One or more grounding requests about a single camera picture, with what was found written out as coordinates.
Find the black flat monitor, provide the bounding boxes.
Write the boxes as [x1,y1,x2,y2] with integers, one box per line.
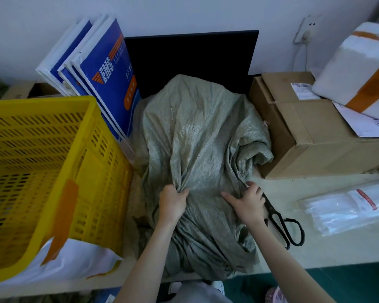
[124,30,260,99]

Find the person's left hand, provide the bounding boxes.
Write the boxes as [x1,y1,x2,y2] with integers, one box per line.
[158,184,190,226]

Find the white mailer bag orange tape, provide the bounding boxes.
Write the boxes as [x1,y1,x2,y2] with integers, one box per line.
[0,179,124,288]

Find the pink shoe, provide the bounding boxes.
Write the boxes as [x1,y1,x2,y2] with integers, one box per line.
[265,286,288,303]

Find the person's right forearm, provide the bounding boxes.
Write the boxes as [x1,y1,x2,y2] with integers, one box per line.
[248,219,336,303]

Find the white paper envelope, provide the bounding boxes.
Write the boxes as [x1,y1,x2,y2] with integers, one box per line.
[332,102,379,138]

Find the white shipping label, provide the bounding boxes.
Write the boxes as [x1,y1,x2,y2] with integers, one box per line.
[291,82,321,101]

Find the small open cardboard box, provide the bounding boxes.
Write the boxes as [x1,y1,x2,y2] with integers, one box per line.
[1,81,62,100]

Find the large brown cardboard box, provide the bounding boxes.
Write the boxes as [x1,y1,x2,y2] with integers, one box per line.
[248,72,379,180]

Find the pack of clear plastic bags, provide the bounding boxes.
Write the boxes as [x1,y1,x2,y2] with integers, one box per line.
[298,178,379,236]

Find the grey-green woven sack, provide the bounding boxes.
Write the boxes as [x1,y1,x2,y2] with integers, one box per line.
[126,74,274,281]

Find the person's left forearm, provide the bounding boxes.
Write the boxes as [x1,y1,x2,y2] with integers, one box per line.
[114,218,177,303]

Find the black scissors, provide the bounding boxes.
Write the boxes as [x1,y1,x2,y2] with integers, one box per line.
[261,192,306,250]

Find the white foam box orange tape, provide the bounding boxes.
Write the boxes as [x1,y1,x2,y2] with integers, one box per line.
[312,22,379,125]

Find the yellow plastic crate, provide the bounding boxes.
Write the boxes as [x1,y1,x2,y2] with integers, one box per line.
[0,96,133,284]

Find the blue white courier envelope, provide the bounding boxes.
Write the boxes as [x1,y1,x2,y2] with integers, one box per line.
[35,17,93,97]
[70,17,142,140]
[57,14,121,141]

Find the grey trousers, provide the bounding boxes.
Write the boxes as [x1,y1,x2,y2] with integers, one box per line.
[172,282,234,303]

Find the white wall socket with plug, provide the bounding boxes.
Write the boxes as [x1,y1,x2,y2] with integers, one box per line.
[293,15,320,45]

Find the person's right hand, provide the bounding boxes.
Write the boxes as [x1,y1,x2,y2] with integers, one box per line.
[221,181,266,226]

